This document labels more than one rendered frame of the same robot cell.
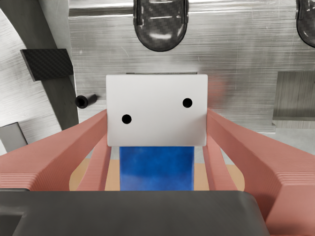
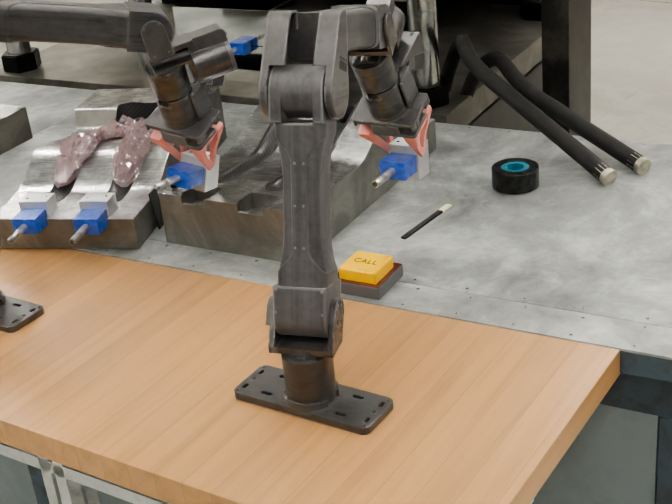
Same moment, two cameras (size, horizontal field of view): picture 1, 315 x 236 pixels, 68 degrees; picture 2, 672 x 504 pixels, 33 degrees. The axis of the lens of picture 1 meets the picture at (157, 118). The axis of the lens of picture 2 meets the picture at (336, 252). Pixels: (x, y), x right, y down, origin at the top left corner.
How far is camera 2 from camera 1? 1.78 m
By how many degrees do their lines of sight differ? 73
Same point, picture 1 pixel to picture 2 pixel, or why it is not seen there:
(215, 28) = (238, 182)
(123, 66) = not seen: hidden behind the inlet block
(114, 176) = (128, 268)
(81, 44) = not seen: hidden behind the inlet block
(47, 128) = (131, 211)
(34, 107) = (134, 205)
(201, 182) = (185, 279)
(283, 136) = (255, 268)
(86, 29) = not seen: hidden behind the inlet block
